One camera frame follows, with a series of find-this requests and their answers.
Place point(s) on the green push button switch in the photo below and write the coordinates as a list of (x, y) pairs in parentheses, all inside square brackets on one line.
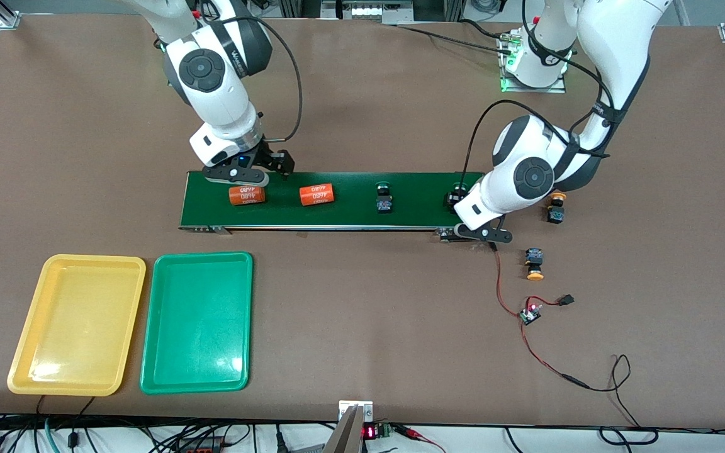
[(384, 204), (452, 201)]

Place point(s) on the black connector plug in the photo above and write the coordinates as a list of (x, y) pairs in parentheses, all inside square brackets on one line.
[(566, 300)]

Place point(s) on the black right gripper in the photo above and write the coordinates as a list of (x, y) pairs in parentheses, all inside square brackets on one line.
[(272, 158)]

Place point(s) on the grey metal pole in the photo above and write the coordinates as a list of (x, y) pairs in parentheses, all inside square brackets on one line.
[(343, 437)]

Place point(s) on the green plastic tray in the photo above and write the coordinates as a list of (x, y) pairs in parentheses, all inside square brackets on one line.
[(199, 327)]

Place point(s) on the black power strip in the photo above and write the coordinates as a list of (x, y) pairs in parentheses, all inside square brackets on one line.
[(202, 448)]

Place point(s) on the small circuit board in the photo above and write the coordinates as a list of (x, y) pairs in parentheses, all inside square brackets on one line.
[(531, 314)]

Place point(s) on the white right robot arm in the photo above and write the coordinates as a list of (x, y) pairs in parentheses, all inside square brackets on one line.
[(211, 94)]

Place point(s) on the yellow push button switch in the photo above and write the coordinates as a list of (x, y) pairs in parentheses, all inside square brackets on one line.
[(533, 258), (556, 214)]

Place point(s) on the red clip lead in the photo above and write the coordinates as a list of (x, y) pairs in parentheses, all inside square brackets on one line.
[(413, 432)]

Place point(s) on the yellow plastic tray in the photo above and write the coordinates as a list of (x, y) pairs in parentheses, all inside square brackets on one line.
[(73, 327)]

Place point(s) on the metal rack device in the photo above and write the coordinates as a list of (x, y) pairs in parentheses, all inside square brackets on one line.
[(369, 11)]

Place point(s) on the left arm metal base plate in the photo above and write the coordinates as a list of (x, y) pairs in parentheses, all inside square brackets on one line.
[(526, 89)]

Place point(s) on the orange cylinder with white print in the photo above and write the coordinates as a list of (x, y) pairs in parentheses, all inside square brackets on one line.
[(317, 195), (247, 196)]

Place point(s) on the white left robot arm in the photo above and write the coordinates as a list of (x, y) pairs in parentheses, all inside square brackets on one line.
[(532, 179)]

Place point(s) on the red digit display module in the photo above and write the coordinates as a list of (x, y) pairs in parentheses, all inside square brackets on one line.
[(370, 431)]

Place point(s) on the green conveyor belt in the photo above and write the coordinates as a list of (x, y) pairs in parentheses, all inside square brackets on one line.
[(350, 214)]

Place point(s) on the metal table edge bracket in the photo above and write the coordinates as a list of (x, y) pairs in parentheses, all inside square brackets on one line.
[(345, 409)]

